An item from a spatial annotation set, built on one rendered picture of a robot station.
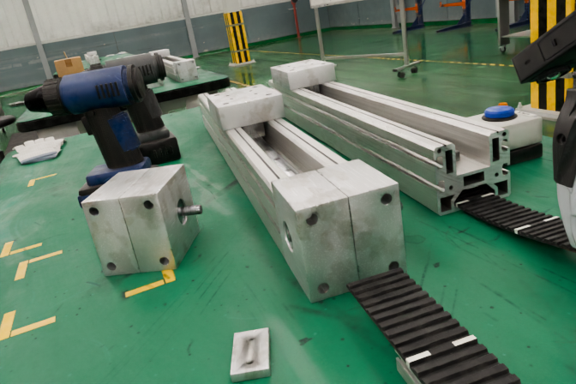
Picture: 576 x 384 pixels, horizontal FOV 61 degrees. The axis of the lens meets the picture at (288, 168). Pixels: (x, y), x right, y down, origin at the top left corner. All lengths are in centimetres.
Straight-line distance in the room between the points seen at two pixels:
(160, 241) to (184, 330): 13
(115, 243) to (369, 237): 29
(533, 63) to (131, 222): 43
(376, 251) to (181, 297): 20
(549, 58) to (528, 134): 32
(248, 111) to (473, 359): 57
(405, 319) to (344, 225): 11
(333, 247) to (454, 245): 15
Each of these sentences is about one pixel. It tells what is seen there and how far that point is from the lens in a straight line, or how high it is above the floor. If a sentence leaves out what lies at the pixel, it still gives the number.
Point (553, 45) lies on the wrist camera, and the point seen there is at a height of 98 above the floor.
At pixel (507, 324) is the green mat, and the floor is 78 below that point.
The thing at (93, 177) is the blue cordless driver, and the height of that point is 84.
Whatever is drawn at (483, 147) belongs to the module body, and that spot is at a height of 85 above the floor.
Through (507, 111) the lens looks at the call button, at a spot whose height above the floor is 85.
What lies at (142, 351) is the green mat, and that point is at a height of 78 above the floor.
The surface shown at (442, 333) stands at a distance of 37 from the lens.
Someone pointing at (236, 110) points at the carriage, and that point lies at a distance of 81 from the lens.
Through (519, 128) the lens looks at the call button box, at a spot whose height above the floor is 83.
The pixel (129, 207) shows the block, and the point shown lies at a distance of 56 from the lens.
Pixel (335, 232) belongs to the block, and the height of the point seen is 84.
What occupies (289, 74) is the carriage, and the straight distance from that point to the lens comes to 108.
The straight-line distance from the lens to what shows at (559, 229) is 53.
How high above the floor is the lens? 104
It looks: 18 degrees down
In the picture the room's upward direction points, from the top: 10 degrees counter-clockwise
